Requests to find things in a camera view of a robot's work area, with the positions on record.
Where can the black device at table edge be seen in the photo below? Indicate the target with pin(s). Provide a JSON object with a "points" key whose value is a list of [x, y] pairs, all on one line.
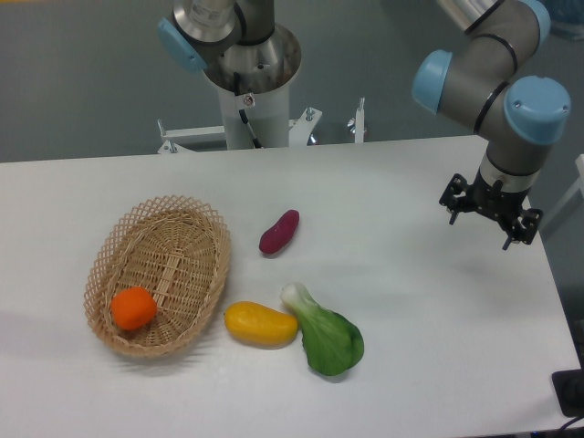
{"points": [[568, 386]]}

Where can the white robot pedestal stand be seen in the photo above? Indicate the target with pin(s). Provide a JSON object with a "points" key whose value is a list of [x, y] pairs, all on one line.
{"points": [[250, 121]]}

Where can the green bok choy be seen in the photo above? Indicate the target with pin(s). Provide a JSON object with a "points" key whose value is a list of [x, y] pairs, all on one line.
{"points": [[331, 342]]}

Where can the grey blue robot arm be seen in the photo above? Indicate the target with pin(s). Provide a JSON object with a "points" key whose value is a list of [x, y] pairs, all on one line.
{"points": [[251, 61]]}

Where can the white frame at right edge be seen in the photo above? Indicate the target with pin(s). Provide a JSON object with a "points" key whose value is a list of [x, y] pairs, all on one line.
{"points": [[567, 204]]}

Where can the yellow mango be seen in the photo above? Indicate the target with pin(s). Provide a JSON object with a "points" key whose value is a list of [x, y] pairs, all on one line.
{"points": [[256, 324]]}

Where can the purple sweet potato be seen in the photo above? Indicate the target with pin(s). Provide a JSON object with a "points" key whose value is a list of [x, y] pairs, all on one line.
{"points": [[280, 233]]}

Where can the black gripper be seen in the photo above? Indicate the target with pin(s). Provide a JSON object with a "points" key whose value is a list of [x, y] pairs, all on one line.
{"points": [[490, 200]]}

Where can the orange fruit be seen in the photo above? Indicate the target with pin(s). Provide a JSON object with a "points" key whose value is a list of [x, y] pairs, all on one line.
{"points": [[133, 308]]}

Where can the woven wicker basket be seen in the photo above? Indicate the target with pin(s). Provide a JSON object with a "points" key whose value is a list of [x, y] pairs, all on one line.
{"points": [[178, 249]]}

